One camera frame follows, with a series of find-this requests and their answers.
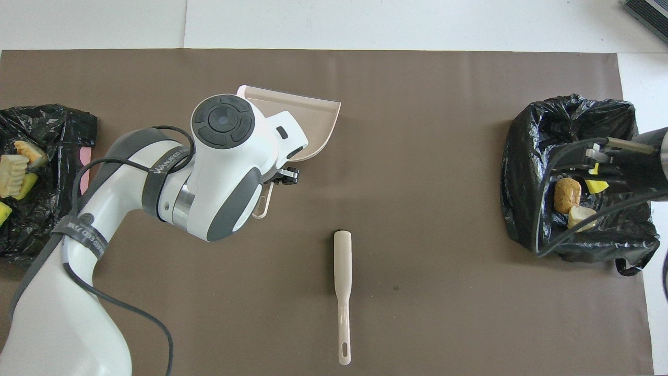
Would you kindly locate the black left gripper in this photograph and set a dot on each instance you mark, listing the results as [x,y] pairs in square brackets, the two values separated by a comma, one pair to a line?
[275,178]

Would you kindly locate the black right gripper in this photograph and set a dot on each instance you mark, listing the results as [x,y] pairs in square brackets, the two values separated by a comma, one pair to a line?
[644,167]

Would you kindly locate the brown toy bread roll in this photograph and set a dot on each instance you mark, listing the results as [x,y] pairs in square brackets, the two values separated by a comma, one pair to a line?
[567,196]

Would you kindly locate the small toy croissant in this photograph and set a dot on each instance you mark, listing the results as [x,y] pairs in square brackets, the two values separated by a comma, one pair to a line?
[580,216]

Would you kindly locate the pale pink plastic dustpan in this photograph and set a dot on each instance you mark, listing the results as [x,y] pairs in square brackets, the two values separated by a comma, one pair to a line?
[313,125]

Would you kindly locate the beige hand brush black bristles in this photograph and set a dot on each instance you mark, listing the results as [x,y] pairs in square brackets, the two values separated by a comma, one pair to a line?
[343,261]

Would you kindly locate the orange toy croissant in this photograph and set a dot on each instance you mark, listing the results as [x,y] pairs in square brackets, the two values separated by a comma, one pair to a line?
[31,152]
[13,175]

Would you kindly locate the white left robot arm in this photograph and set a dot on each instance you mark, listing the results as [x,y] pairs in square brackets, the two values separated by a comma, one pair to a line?
[224,172]

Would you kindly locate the black trash bag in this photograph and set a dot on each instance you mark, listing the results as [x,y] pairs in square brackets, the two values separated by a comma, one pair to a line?
[52,125]
[532,156]

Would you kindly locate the pink plastic bin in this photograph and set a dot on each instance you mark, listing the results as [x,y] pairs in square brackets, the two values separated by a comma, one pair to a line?
[86,159]

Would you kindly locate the brown paper table mat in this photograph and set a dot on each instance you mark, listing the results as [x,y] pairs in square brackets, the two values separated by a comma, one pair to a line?
[417,104]

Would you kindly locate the dark grey ribbed device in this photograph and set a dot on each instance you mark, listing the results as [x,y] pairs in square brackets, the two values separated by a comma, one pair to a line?
[649,15]

